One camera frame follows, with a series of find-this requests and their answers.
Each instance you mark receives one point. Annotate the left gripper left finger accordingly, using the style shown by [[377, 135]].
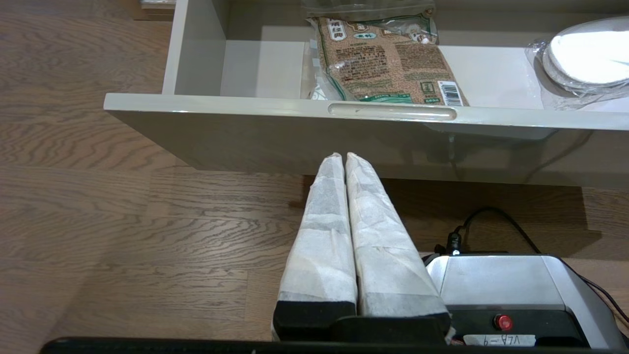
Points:
[[322, 255]]

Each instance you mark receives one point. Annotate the white paper label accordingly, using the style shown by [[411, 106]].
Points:
[[499, 339]]

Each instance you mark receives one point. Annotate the brown wooden baseboard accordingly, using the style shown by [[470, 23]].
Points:
[[157, 12]]

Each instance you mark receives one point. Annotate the brown printed snack bag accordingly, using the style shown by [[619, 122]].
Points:
[[383, 64]]

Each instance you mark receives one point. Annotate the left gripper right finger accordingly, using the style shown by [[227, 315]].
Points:
[[388, 265]]

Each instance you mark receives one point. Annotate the white slippers in plastic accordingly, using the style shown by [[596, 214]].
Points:
[[589, 54]]

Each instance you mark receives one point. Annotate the beige cabinet drawer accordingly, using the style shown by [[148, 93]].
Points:
[[295, 142]]

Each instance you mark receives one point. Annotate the red emergency button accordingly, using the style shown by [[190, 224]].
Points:
[[503, 322]]

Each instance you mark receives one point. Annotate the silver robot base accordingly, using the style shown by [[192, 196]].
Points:
[[491, 280]]

